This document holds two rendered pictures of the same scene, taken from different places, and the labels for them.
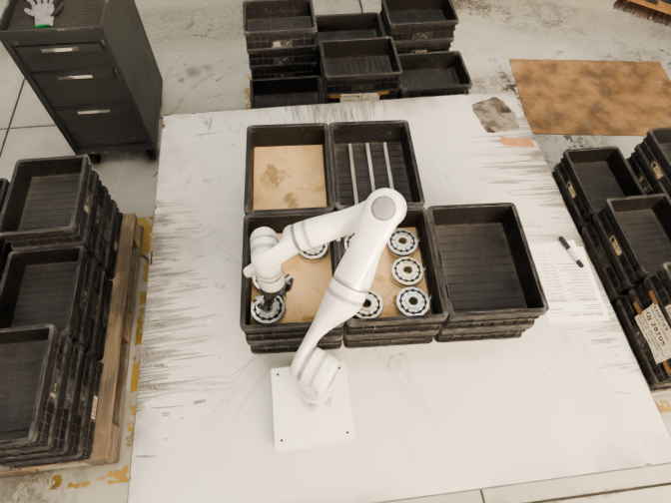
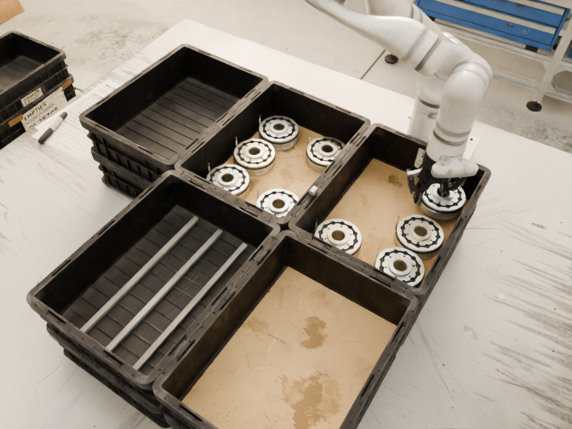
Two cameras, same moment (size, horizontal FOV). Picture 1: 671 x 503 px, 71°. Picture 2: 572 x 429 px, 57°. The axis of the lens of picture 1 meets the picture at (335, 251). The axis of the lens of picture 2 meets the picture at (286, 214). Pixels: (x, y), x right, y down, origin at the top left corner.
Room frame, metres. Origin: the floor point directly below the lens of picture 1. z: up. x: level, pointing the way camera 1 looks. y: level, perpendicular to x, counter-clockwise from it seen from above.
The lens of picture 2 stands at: (1.43, 0.41, 1.75)
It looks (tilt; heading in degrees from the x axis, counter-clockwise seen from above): 50 degrees down; 217
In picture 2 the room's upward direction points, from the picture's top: 2 degrees clockwise
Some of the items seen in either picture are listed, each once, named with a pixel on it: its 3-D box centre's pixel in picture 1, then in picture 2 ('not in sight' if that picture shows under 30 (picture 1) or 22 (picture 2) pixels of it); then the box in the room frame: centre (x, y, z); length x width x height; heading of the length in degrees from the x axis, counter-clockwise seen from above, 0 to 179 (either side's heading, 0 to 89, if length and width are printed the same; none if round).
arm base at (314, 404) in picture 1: (317, 387); (426, 124); (0.34, 0.04, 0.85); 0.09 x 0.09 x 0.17; 20
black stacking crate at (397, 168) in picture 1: (372, 173); (165, 278); (1.12, -0.12, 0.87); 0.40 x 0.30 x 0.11; 6
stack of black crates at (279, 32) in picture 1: (282, 49); not in sight; (2.48, 0.37, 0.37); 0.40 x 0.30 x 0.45; 99
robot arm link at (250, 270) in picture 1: (266, 270); (450, 146); (0.61, 0.19, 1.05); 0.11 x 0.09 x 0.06; 45
